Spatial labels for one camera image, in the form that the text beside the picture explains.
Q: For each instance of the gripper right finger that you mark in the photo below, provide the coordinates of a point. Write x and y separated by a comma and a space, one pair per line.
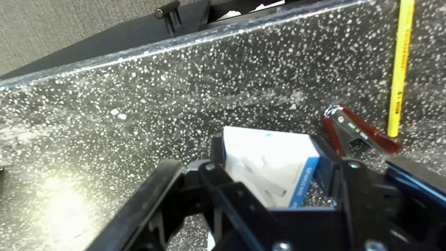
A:
369, 202

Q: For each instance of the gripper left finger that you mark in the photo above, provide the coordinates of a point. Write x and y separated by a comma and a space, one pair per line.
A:
163, 195

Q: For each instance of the white and blue staples box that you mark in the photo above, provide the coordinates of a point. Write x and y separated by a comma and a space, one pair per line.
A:
268, 164

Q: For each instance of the red spring clamp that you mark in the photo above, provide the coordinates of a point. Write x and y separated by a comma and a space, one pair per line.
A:
348, 127

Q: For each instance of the yellow pencil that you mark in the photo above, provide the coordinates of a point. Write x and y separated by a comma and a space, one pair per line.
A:
400, 66

